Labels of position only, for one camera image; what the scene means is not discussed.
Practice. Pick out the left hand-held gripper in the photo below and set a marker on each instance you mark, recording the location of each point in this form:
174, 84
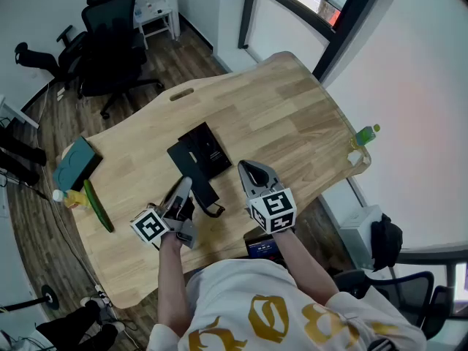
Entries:
150, 227

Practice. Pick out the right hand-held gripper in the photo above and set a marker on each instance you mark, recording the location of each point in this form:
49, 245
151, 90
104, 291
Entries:
274, 210

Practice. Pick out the person's right forearm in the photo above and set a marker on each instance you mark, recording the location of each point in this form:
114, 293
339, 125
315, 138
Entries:
303, 265

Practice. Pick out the person's left forearm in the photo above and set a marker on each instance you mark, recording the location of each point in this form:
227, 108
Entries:
173, 280

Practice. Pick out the black box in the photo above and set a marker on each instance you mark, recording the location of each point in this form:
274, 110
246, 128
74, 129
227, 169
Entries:
215, 155

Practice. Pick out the black device with blue screen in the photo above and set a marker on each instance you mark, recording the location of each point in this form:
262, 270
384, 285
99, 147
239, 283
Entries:
264, 248

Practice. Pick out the green cucumber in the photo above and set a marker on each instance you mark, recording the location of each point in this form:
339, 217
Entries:
98, 207

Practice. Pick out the white paper scrap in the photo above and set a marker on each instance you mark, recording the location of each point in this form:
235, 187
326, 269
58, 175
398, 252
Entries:
355, 157

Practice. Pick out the yellow liquid bottle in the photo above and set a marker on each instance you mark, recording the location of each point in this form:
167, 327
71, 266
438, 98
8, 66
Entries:
75, 199

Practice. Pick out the teal box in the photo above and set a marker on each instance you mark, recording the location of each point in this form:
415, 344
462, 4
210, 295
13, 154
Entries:
75, 165

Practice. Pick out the white box appliance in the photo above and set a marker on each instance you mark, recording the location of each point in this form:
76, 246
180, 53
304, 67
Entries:
360, 236

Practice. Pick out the green drink bottle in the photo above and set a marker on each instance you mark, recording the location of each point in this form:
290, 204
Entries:
365, 135

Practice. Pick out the person's white printed shirt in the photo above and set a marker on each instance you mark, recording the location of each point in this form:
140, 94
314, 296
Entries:
263, 305

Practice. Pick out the white power strip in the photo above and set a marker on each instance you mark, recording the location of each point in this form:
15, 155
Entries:
102, 294

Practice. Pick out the black bag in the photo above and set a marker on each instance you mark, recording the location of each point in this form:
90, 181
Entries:
387, 241

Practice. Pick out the black mesh office chair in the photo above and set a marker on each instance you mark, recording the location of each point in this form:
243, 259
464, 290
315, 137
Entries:
109, 49

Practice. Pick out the black disc base stand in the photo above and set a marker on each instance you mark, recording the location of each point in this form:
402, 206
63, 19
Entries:
50, 297

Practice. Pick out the white side table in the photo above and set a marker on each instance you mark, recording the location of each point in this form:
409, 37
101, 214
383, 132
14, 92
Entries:
155, 17

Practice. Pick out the dark blue office chair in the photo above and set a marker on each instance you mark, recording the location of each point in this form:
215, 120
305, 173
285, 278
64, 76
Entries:
402, 291

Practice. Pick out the white desk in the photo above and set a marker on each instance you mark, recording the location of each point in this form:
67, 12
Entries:
18, 113

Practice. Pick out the black window frame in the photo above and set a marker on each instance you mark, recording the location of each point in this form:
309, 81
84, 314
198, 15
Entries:
292, 2

